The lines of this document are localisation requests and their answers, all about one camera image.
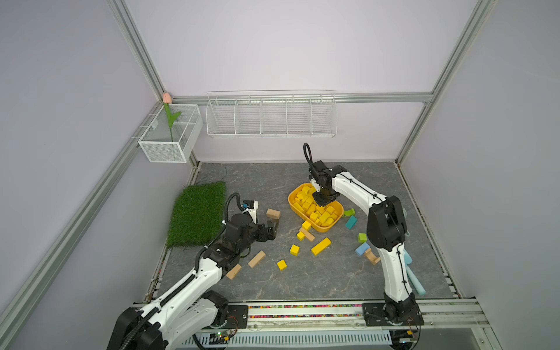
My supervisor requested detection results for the light blue plastic scoop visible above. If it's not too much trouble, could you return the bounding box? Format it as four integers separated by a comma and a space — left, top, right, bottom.
403, 249, 427, 295

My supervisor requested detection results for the yellow long block diagonal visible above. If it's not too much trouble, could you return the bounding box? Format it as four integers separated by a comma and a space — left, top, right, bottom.
311, 238, 332, 256

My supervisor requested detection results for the white mesh corner basket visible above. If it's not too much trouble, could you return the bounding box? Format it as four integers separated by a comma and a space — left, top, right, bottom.
139, 104, 203, 163

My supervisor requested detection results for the yellow cube below flat block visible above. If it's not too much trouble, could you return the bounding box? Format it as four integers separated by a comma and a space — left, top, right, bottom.
290, 245, 300, 256

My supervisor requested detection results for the light blue block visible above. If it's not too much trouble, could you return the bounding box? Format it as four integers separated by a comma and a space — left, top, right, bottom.
355, 242, 370, 256

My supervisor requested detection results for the pink artificial tulip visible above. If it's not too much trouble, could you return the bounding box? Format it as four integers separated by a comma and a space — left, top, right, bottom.
162, 92, 182, 142

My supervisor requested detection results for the teal block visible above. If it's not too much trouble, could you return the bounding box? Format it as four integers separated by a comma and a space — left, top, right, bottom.
345, 216, 357, 230

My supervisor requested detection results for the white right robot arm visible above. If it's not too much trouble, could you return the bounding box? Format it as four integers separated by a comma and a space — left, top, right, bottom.
307, 160, 424, 327

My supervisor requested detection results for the natural wood long block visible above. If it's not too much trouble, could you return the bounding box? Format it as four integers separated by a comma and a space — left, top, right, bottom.
248, 251, 266, 268

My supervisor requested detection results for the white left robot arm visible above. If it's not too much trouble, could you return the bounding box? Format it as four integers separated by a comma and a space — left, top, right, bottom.
107, 211, 279, 349

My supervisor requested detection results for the yellow cube beside wood block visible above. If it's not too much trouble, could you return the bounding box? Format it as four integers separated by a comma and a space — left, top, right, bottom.
302, 221, 312, 231

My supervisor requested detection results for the natural wood arch block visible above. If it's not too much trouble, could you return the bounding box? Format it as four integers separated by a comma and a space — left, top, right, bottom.
364, 248, 381, 265

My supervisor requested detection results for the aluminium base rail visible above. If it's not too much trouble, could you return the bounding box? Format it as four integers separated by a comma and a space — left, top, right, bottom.
117, 299, 482, 350

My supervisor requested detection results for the white wire shelf basket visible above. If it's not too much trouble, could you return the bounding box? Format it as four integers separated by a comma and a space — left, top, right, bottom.
206, 90, 338, 138

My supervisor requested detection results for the natural wood block lower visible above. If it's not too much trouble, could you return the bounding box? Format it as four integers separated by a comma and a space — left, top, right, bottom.
226, 264, 242, 280

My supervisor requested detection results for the yellow plastic tub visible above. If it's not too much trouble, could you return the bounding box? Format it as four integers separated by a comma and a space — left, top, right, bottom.
288, 183, 344, 233

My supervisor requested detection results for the green artificial grass mat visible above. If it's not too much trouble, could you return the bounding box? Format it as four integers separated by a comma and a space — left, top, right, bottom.
166, 182, 226, 248

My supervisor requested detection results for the natural wood centre block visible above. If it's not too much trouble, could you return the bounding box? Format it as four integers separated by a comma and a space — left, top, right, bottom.
300, 228, 315, 242

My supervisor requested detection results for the yellow small cube bottom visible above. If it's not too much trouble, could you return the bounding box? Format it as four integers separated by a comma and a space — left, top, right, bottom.
277, 260, 287, 271

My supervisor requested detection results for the green small cube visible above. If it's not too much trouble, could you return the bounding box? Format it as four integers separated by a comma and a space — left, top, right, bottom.
358, 233, 368, 243

